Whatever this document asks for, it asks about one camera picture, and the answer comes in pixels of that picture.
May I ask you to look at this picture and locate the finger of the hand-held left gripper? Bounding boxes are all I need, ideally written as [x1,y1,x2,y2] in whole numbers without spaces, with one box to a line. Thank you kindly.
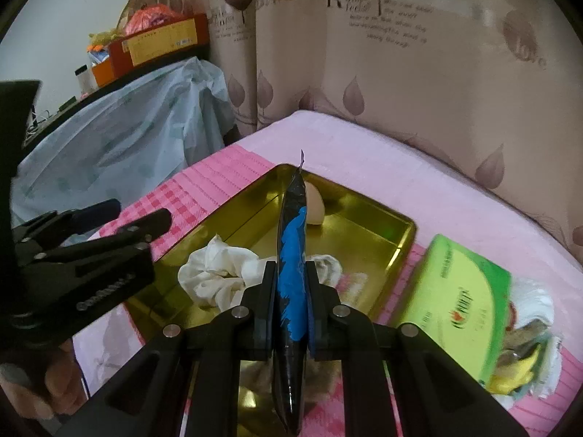
[13,199,121,256]
[32,208,173,265]

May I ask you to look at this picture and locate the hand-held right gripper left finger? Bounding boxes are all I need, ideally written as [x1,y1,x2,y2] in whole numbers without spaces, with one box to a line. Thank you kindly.
[52,259,278,437]

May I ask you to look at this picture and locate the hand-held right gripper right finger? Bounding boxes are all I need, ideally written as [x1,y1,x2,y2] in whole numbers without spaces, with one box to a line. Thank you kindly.
[306,260,531,437]

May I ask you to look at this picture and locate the black and blue foil packet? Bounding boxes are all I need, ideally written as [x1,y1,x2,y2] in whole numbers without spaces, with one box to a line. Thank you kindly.
[272,149,308,435]

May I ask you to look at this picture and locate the cream fabric scrunchie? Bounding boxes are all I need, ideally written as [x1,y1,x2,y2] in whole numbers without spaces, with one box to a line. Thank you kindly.
[177,234,269,310]

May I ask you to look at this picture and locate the gold metal tin box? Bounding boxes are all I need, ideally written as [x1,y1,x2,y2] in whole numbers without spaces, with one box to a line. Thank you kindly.
[123,163,417,437]

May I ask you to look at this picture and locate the beige makeup sponge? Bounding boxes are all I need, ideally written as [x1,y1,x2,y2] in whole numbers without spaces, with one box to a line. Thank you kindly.
[303,181,326,226]

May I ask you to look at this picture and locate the person's left hand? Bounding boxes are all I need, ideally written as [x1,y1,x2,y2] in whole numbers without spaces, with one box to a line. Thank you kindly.
[0,339,89,420]

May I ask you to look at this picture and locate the pink checked blanket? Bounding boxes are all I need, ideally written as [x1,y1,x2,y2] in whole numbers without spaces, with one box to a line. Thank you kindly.
[73,146,583,437]

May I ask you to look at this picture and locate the pale blue plastic cover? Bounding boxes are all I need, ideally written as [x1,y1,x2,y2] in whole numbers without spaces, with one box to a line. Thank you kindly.
[9,57,238,228]

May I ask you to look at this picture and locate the green tissue box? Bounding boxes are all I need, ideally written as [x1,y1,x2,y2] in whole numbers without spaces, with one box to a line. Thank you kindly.
[396,233,513,383]

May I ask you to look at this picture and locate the pale pink bed sheet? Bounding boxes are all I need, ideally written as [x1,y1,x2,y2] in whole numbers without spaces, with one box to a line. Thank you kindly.
[237,109,579,310]

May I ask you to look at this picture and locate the orange box with yellow label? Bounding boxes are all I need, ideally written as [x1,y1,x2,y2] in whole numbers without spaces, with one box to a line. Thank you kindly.
[91,13,210,87]

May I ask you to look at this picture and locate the yellow cloth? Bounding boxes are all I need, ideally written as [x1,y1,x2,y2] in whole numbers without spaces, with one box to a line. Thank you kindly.
[487,343,543,394]

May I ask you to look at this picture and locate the red plastic bag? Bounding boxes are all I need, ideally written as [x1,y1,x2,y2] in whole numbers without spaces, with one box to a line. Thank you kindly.
[123,4,176,35]

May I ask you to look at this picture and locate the white knit glove red cuff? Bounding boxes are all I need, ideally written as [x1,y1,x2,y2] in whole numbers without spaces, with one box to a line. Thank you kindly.
[510,277,563,399]

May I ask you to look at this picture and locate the beige leaf print curtain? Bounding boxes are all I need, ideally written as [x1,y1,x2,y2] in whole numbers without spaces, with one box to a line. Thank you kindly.
[146,0,583,256]

